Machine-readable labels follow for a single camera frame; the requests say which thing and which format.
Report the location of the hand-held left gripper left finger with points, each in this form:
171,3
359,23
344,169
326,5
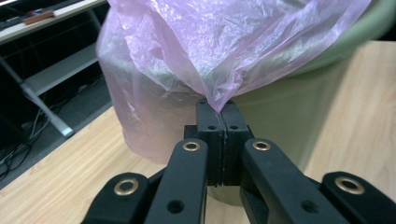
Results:
208,149

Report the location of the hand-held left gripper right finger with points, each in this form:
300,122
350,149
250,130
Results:
235,149

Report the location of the green plastic bin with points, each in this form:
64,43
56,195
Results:
280,118

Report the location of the pink plastic bag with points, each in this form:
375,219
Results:
202,46

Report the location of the brown block on desk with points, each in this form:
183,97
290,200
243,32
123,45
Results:
39,17

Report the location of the white metal desk frame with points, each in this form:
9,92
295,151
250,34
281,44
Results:
59,68

